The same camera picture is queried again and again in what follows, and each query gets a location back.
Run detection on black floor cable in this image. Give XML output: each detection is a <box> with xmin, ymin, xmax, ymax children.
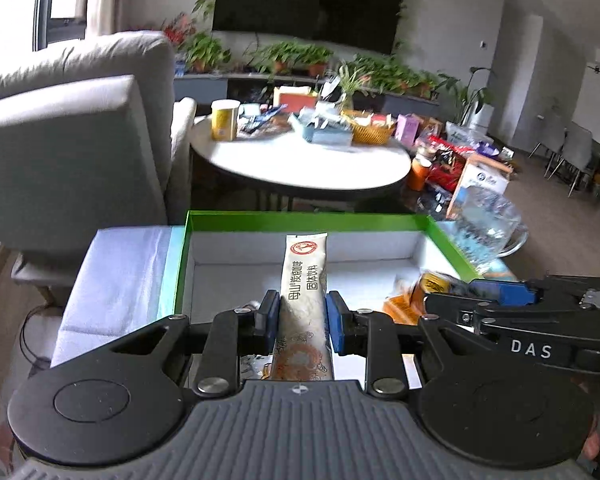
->
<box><xmin>20</xmin><ymin>307</ymin><xmax>64</xmax><ymax>367</ymax></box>

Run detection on tall plant in white pot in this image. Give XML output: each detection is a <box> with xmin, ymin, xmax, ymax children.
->
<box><xmin>440</xmin><ymin>65</ymin><xmax>496</xmax><ymax>132</ymax></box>

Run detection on green cardboard box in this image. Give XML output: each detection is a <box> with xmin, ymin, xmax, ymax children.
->
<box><xmin>172</xmin><ymin>210</ymin><xmax>483</xmax><ymax>333</ymax></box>

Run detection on potted green plant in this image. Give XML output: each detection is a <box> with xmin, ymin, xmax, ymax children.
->
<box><xmin>259</xmin><ymin>42</ymin><xmax>302</xmax><ymax>75</ymax></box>
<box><xmin>185</xmin><ymin>32</ymin><xmax>231</xmax><ymax>74</ymax></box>
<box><xmin>300</xmin><ymin>45</ymin><xmax>334</xmax><ymax>78</ymax></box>

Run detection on yellow can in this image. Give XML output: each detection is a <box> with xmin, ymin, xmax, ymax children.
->
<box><xmin>210</xmin><ymin>100</ymin><xmax>242</xmax><ymax>142</ymax></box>

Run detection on red flowering plant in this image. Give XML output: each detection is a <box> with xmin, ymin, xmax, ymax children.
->
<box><xmin>162</xmin><ymin>12</ymin><xmax>196</xmax><ymax>52</ymax></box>

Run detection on small orange snack packet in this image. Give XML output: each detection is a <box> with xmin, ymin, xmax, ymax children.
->
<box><xmin>382</xmin><ymin>270</ymin><xmax>462</xmax><ymax>327</ymax></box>

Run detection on blue tray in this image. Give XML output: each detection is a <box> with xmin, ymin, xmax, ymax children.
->
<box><xmin>290</xmin><ymin>112</ymin><xmax>355</xmax><ymax>147</ymax></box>

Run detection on beige stick sachet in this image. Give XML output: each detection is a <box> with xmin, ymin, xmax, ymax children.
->
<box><xmin>272</xmin><ymin>232</ymin><xmax>334</xmax><ymax>382</ymax></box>

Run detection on grey armchair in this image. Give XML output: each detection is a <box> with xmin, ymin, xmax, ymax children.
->
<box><xmin>0</xmin><ymin>30</ymin><xmax>198</xmax><ymax>311</ymax></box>

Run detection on dark snack packets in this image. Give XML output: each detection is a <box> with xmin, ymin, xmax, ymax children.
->
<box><xmin>237</xmin><ymin>105</ymin><xmax>291</xmax><ymax>137</ymax></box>

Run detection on wicker basket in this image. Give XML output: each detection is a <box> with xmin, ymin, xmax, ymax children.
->
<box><xmin>342</xmin><ymin>110</ymin><xmax>396</xmax><ymax>145</ymax></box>

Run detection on black television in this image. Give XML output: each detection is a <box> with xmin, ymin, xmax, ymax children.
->
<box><xmin>211</xmin><ymin>0</ymin><xmax>409</xmax><ymax>56</ymax></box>

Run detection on teal patterned cloth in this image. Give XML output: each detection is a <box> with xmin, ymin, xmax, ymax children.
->
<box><xmin>479</xmin><ymin>257</ymin><xmax>520</xmax><ymax>282</ymax></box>

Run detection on pink box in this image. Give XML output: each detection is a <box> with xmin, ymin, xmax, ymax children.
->
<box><xmin>396</xmin><ymin>114</ymin><xmax>421</xmax><ymax>145</ymax></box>

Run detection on row of potted plants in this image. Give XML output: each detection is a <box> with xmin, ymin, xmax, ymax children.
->
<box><xmin>365</xmin><ymin>57</ymin><xmax>439</xmax><ymax>99</ymax></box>

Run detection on orange and white tissue box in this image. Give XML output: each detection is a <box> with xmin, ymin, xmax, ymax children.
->
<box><xmin>272</xmin><ymin>86</ymin><xmax>319</xmax><ymax>114</ymax></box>

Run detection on white cloth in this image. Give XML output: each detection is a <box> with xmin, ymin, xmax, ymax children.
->
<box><xmin>50</xmin><ymin>225</ymin><xmax>187</xmax><ymax>368</ymax></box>

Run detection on grey dining chair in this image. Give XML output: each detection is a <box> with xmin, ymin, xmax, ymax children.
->
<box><xmin>530</xmin><ymin>120</ymin><xmax>568</xmax><ymax>179</ymax></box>
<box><xmin>550</xmin><ymin>127</ymin><xmax>600</xmax><ymax>197</ymax></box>

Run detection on red snack bag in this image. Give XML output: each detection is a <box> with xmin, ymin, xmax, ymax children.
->
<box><xmin>425</xmin><ymin>135</ymin><xmax>476</xmax><ymax>192</ymax></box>

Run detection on white carton box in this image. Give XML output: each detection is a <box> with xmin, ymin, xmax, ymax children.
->
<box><xmin>447</xmin><ymin>155</ymin><xmax>513</xmax><ymax>221</ymax></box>

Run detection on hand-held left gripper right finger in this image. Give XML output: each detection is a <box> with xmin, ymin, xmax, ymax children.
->
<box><xmin>326</xmin><ymin>290</ymin><xmax>486</xmax><ymax>397</ymax></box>

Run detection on plant in glass vase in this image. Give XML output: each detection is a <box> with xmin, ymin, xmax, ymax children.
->
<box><xmin>337</xmin><ymin>60</ymin><xmax>372</xmax><ymax>111</ymax></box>

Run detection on glass pitcher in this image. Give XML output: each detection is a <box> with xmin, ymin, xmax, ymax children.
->
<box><xmin>452</xmin><ymin>187</ymin><xmax>530</xmax><ymax>271</ymax></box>

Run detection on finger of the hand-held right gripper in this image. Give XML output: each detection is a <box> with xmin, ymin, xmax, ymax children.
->
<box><xmin>467</xmin><ymin>274</ymin><xmax>600</xmax><ymax>307</ymax></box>
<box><xmin>422</xmin><ymin>292</ymin><xmax>511</xmax><ymax>335</ymax></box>

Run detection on round white table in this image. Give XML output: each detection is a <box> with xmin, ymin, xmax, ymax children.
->
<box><xmin>189</xmin><ymin>114</ymin><xmax>412</xmax><ymax>211</ymax></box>

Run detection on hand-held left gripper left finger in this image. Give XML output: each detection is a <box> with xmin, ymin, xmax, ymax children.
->
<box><xmin>99</xmin><ymin>290</ymin><xmax>281</xmax><ymax>397</ymax></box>

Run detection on orange jar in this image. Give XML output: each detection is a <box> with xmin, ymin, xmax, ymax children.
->
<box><xmin>409</xmin><ymin>155</ymin><xmax>433</xmax><ymax>191</ymax></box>

